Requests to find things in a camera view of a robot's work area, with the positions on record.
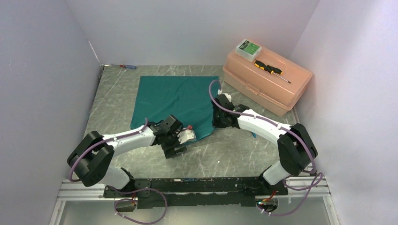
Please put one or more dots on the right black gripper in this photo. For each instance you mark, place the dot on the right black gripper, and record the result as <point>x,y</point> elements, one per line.
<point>215,123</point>

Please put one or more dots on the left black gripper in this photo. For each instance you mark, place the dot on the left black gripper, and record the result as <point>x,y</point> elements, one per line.
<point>169,150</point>

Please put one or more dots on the teal cloth napkin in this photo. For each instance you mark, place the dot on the teal cloth napkin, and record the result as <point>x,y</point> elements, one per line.
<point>185,97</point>

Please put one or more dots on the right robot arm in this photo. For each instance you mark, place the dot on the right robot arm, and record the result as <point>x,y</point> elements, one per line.
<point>296,150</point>

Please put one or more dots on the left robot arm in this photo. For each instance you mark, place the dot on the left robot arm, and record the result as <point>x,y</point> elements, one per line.
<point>90,161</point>

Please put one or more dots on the pink plastic toolbox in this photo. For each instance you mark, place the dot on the pink plastic toolbox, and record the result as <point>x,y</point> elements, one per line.
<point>270,91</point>

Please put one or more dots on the yellow black screwdriver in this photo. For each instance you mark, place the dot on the yellow black screwdriver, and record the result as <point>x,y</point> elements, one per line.
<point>270,69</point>

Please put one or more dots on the blue red screwdriver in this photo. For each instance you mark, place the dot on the blue red screwdriver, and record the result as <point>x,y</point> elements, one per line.
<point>125,66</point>

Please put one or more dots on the green white small box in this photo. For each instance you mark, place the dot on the green white small box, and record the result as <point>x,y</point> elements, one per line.
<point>248,50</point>

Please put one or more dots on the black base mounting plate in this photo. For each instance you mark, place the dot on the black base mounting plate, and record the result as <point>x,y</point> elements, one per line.
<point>158,192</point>

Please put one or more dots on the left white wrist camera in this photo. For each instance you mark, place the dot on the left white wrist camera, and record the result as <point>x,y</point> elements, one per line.
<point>186,136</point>

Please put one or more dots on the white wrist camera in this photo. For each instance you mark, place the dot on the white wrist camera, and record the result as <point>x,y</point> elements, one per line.
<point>186,136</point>
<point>228,96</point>

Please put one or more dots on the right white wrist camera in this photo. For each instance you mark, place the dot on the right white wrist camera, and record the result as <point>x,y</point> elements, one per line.
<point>228,96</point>

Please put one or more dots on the aluminium frame rail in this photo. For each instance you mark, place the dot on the aluminium frame rail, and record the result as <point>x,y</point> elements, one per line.
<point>70,191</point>

